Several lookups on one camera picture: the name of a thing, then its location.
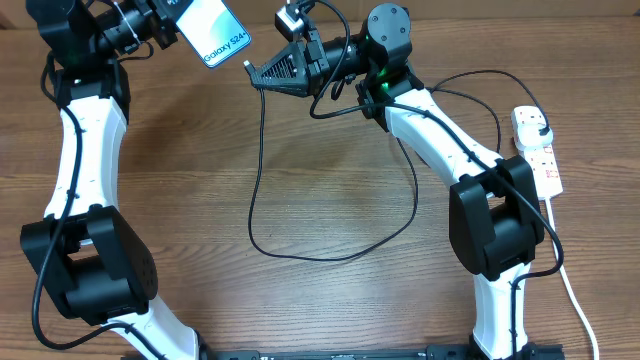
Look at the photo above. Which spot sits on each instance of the black Samsung Galaxy smartphone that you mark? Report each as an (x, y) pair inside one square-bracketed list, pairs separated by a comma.
[(213, 31)]

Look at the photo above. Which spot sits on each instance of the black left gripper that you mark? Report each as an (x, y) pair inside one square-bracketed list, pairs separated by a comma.
[(164, 28)]

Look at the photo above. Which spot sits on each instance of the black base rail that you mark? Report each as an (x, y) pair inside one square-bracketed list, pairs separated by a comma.
[(432, 352)]

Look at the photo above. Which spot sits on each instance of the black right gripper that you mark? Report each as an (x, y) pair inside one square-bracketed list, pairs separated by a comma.
[(307, 67)]

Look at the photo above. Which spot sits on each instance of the white USB charger plug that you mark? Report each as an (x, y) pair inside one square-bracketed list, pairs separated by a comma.
[(529, 137)]

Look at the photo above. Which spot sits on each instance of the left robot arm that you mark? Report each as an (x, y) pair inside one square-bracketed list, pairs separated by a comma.
[(87, 258)]

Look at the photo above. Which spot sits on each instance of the white power strip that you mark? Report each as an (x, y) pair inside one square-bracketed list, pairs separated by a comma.
[(542, 161)]

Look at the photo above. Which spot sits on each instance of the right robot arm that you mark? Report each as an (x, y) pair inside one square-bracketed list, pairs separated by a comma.
[(494, 217)]

